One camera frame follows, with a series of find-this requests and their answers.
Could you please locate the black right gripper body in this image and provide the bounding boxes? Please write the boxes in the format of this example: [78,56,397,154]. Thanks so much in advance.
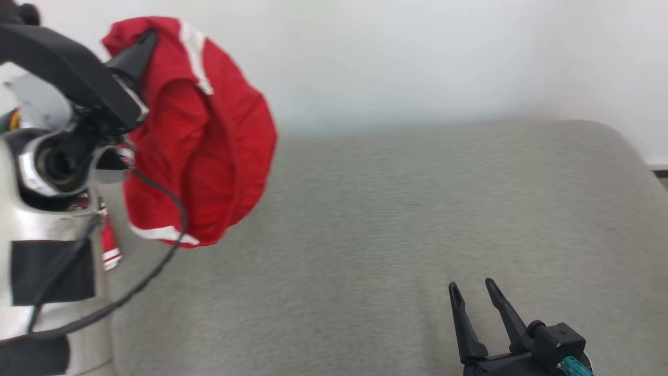
[462,350,562,376]

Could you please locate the teal cable connector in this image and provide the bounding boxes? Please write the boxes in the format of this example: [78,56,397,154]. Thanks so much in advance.
[556,356,594,376]

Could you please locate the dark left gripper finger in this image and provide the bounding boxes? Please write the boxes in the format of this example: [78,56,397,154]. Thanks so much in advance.
[107,30,158,84]

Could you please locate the red shorts with white stripe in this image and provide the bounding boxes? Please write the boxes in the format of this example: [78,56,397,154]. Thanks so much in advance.
[98,16,278,272]

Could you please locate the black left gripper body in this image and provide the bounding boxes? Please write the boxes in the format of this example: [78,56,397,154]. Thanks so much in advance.
[0,24,150,135]

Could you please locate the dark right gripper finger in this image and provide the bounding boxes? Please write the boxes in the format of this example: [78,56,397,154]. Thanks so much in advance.
[485,278,533,351]
[449,282,488,363]

